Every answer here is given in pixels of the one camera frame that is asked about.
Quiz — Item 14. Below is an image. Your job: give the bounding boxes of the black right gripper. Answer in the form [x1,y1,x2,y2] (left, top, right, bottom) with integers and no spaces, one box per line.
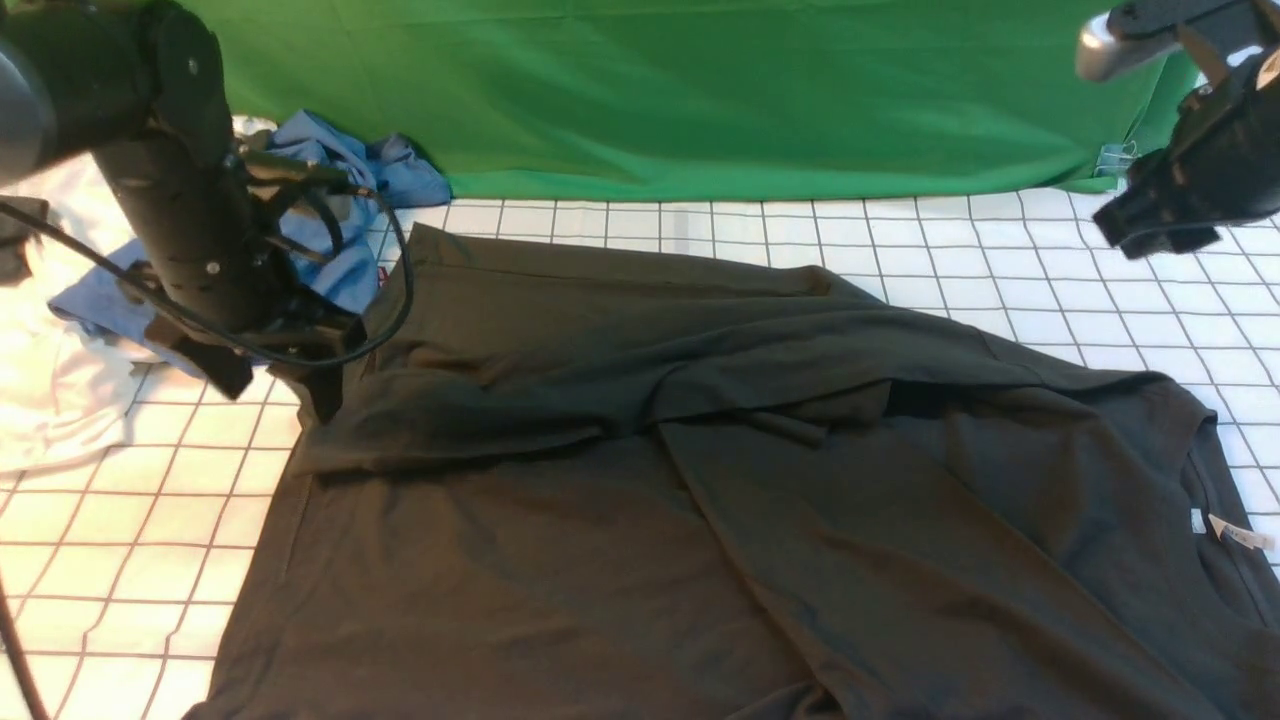
[1092,79,1279,260]

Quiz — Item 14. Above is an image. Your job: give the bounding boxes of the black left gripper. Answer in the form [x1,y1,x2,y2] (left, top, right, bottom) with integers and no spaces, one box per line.
[140,290,371,421]

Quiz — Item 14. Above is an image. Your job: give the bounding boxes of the dark gray long-sleeved shirt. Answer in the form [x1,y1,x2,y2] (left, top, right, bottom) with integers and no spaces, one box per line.
[187,225,1277,719]

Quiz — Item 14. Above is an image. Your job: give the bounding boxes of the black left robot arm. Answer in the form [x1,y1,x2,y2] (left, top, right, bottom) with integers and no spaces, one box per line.
[3,1,371,421]

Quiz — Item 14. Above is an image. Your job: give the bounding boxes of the white shirt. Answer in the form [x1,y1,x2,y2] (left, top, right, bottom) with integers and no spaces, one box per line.
[1,156,174,471]

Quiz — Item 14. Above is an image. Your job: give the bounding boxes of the metal binder clip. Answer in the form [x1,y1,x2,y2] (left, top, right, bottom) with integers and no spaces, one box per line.
[1092,141,1144,188]

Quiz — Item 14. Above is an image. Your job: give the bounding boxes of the dark gray crumpled garment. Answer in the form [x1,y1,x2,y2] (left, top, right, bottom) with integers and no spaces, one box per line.
[1,196,50,287]

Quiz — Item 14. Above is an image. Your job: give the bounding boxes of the green backdrop cloth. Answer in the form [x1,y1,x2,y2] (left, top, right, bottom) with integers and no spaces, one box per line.
[189,1,1197,202]

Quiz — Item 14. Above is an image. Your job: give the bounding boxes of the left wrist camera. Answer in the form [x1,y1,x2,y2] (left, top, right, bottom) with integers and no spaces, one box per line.
[236,146,355,193]

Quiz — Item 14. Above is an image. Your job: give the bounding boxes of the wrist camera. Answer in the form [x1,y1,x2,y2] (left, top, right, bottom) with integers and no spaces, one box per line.
[1075,1,1277,85]
[236,146,355,193]

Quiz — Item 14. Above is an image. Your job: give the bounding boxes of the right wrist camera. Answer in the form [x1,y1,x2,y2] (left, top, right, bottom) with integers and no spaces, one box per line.
[1075,1,1277,85]

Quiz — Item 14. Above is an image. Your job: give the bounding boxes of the black left camera cable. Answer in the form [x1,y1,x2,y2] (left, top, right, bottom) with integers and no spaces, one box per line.
[0,184,416,720]

